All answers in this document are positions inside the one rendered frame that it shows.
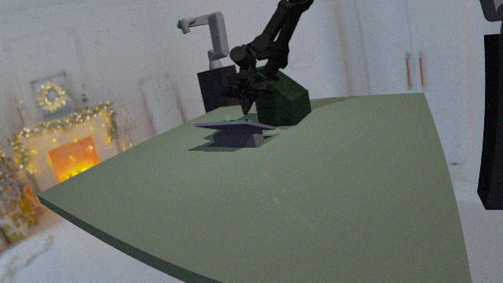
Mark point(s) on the lavender switch panel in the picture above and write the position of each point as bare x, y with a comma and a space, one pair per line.
237, 133

